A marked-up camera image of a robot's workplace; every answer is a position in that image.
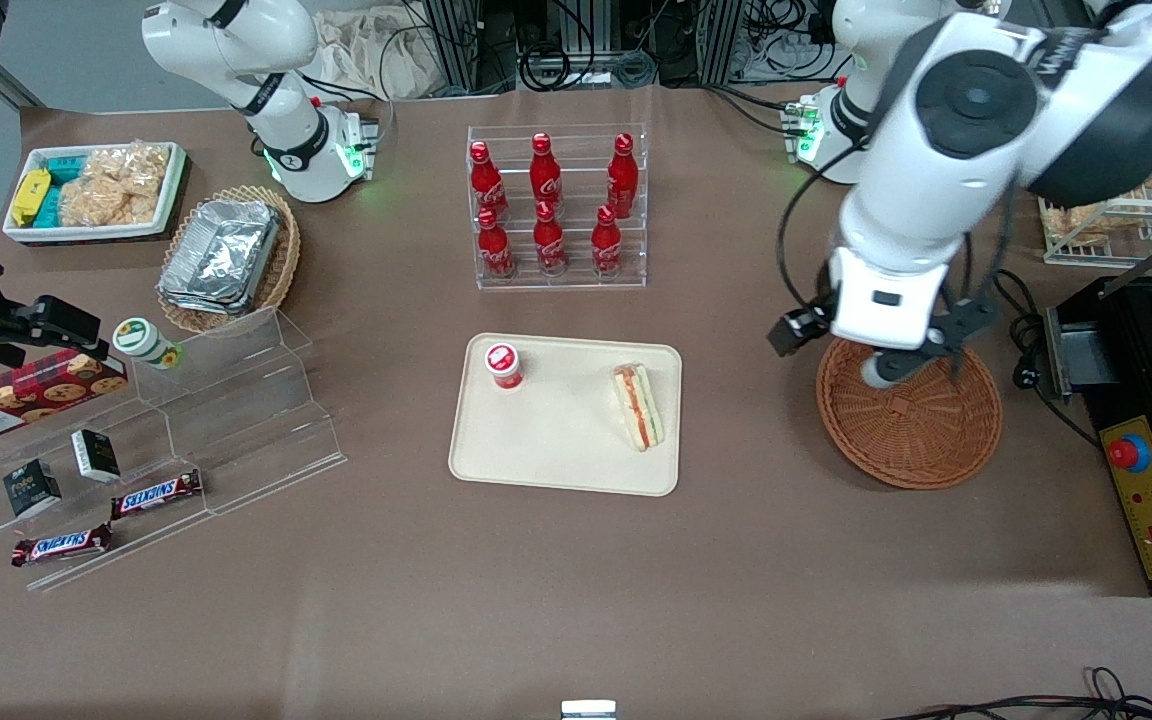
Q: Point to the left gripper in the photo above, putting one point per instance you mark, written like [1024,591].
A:
[798,329]

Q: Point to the triangle sandwich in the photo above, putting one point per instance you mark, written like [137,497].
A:
[638,405]

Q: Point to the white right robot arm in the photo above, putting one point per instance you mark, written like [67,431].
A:
[286,140]

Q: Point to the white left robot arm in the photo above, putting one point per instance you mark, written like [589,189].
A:
[936,200]

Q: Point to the grey metal side tray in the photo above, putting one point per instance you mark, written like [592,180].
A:
[1076,345]

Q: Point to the round brown wicker basket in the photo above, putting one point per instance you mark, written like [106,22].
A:
[916,440]

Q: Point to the oval wicker basket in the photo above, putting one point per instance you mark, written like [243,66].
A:
[281,260]

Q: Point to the cream plastic tray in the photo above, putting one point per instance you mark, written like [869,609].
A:
[556,430]

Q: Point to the yellow snack packet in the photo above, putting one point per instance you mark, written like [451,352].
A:
[31,195]

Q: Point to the teal snack packet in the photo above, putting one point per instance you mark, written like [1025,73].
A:
[64,165]
[51,208]

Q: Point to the white rectangular bin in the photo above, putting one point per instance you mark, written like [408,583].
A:
[86,236]

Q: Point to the red tartan cookie box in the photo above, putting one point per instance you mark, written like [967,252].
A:
[36,395]

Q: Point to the black countertop machine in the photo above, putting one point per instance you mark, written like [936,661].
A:
[1121,350]

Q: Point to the green white lidded jar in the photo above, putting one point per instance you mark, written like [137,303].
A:
[141,340]

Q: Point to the red emergency stop button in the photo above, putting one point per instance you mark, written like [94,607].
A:
[1128,453]

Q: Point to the small black carton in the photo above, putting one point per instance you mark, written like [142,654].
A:
[31,490]
[96,455]

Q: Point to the silver foil container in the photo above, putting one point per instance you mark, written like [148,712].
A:
[221,255]
[201,304]

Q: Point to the Snickers chocolate bar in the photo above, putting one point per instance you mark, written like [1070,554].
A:
[156,495]
[61,545]

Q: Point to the clear acrylic step stand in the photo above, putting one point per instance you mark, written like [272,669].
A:
[236,420]

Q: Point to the white power strip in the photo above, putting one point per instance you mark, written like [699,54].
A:
[786,55]

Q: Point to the red cola bottle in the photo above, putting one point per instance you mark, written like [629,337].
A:
[621,175]
[494,250]
[549,245]
[486,185]
[606,245]
[544,175]

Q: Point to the clear acrylic bottle rack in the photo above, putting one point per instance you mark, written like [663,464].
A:
[576,150]

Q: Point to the beige crumpled cloth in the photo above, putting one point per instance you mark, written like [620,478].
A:
[376,55]

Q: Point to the red lidded cup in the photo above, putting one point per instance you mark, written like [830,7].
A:
[503,362]

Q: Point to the small white box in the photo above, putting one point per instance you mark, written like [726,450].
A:
[588,711]

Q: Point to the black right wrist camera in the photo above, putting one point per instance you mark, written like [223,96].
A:
[51,320]

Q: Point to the aluminium frame post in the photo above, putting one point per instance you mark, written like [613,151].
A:
[721,40]
[456,40]

